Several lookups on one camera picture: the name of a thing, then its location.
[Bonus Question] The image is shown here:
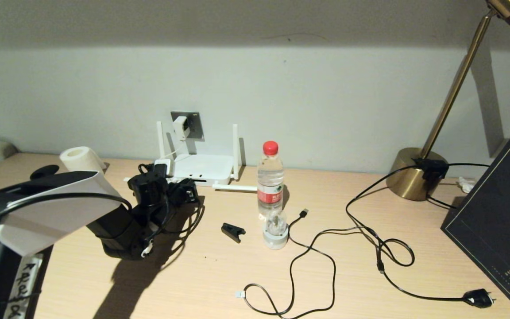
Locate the thin white adapter cable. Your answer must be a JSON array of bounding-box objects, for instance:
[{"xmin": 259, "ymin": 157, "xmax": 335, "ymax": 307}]
[{"xmin": 161, "ymin": 138, "xmax": 186, "ymax": 184}]

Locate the white power adapter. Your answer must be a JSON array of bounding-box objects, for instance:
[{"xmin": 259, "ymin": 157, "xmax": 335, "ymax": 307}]
[{"xmin": 172, "ymin": 116, "xmax": 191, "ymax": 140}]

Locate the white router with antennas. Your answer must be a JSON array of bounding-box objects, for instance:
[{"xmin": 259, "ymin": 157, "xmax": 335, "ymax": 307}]
[{"xmin": 124, "ymin": 121, "xmax": 259, "ymax": 193}]

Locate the small black clip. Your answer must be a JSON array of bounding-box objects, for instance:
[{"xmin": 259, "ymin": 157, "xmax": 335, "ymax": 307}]
[{"xmin": 221, "ymin": 223, "xmax": 247, "ymax": 244}]

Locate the water bottle red cap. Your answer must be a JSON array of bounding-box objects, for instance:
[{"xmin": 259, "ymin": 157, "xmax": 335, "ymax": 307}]
[{"xmin": 256, "ymin": 141, "xmax": 285, "ymax": 221}]

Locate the small glass dome white base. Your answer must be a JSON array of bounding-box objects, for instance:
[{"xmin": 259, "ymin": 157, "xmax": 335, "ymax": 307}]
[{"xmin": 263, "ymin": 210, "xmax": 290, "ymax": 251}]

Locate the white toilet paper roll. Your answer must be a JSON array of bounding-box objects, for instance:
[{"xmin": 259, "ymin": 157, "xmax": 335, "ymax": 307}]
[{"xmin": 59, "ymin": 146, "xmax": 106, "ymax": 174}]

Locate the white handwritten tape label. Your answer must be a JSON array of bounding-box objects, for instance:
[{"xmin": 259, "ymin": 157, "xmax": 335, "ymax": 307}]
[{"xmin": 4, "ymin": 253, "xmax": 43, "ymax": 319}]

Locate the brass desk lamp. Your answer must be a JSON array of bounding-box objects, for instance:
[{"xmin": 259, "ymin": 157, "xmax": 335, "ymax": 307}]
[{"xmin": 386, "ymin": 0, "xmax": 510, "ymax": 202}]

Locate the black box on lamp base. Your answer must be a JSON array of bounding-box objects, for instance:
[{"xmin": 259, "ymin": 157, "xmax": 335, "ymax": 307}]
[{"xmin": 413, "ymin": 159, "xmax": 450, "ymax": 186}]

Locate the small white crumpled object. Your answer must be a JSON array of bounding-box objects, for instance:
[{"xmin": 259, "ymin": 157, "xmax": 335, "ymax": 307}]
[{"xmin": 456, "ymin": 177, "xmax": 475, "ymax": 195}]

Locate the dark gift bag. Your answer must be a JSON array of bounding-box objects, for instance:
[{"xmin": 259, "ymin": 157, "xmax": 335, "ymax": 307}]
[{"xmin": 441, "ymin": 138, "xmax": 510, "ymax": 319}]

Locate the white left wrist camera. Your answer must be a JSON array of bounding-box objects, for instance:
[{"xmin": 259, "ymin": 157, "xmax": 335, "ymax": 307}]
[{"xmin": 153, "ymin": 159, "xmax": 174, "ymax": 178}]

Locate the grey wall socket plate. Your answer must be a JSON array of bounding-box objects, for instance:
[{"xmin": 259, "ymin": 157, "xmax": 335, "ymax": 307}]
[{"xmin": 170, "ymin": 111, "xmax": 205, "ymax": 141}]

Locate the black lamp power cord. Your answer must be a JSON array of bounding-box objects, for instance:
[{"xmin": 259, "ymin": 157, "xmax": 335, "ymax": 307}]
[{"xmin": 346, "ymin": 163, "xmax": 498, "ymax": 309}]

